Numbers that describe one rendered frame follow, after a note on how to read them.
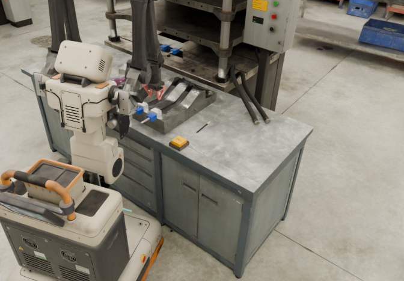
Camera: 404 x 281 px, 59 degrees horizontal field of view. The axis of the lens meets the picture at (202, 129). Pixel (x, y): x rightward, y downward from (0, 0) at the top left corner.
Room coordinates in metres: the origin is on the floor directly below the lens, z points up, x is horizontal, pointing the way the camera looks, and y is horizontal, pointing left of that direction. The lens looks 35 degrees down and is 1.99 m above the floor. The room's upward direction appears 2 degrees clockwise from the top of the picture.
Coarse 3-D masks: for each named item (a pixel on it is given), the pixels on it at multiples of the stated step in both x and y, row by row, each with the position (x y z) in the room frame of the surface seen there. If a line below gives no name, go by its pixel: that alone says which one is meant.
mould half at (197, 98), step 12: (168, 84) 1.99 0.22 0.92; (180, 84) 1.97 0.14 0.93; (192, 84) 2.12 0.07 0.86; (156, 96) 1.90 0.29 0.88; (168, 96) 1.90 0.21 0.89; (192, 96) 1.86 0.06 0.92; (204, 96) 1.92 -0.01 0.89; (180, 108) 1.77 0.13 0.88; (192, 108) 1.82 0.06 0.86; (156, 120) 1.65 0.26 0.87; (168, 120) 1.65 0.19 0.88; (180, 120) 1.73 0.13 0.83
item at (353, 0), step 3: (351, 0) 6.69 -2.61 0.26; (354, 0) 6.67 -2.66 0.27; (357, 0) 6.64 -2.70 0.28; (360, 0) 6.61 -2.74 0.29; (363, 0) 6.58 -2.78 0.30; (366, 0) 6.56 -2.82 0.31; (369, 0) 6.53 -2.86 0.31; (357, 3) 6.63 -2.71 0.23; (360, 3) 6.61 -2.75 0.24; (363, 3) 6.58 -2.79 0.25; (366, 3) 6.55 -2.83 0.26; (369, 3) 6.51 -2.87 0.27; (372, 3) 6.50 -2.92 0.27
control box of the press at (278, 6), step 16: (256, 0) 2.32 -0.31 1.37; (272, 0) 2.25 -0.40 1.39; (288, 0) 2.19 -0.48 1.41; (256, 16) 2.31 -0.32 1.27; (272, 16) 2.23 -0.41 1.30; (288, 16) 2.19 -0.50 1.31; (256, 32) 2.30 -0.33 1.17; (272, 32) 2.23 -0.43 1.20; (288, 32) 2.22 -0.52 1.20; (256, 48) 2.43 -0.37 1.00; (272, 48) 2.22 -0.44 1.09; (288, 48) 2.26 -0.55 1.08; (256, 96) 2.32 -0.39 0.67
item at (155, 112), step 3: (153, 108) 1.71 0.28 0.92; (156, 108) 1.71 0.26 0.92; (153, 111) 1.68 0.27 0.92; (156, 111) 1.68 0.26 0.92; (159, 111) 1.68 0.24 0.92; (147, 114) 1.66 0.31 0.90; (150, 114) 1.66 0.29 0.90; (153, 114) 1.66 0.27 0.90; (156, 114) 1.66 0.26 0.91; (159, 114) 1.68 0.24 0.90; (147, 117) 1.65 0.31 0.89; (150, 117) 1.64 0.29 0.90; (153, 117) 1.64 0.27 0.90; (144, 120) 1.61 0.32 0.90; (147, 120) 1.63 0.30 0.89; (150, 120) 1.64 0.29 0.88; (153, 120) 1.64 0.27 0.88
